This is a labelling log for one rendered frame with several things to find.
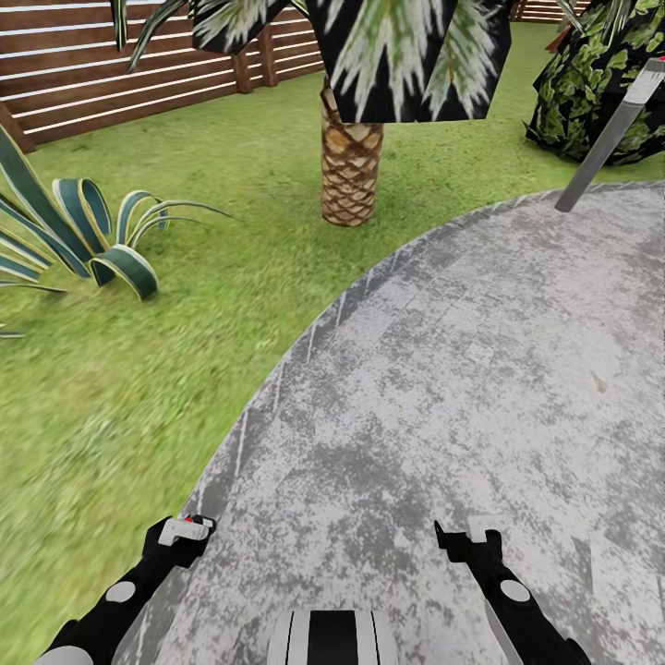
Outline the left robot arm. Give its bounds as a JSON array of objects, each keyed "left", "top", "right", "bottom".
[{"left": 32, "top": 517, "right": 212, "bottom": 665}]

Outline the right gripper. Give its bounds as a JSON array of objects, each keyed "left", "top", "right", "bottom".
[{"left": 434, "top": 520, "right": 502, "bottom": 574}]

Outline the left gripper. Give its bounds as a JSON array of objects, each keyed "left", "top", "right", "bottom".
[{"left": 143, "top": 517, "right": 210, "bottom": 578}]

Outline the robot trunk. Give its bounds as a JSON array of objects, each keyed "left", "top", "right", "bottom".
[{"left": 267, "top": 611, "right": 398, "bottom": 665}]

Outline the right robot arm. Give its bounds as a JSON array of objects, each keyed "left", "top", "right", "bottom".
[{"left": 434, "top": 514, "right": 592, "bottom": 665}]

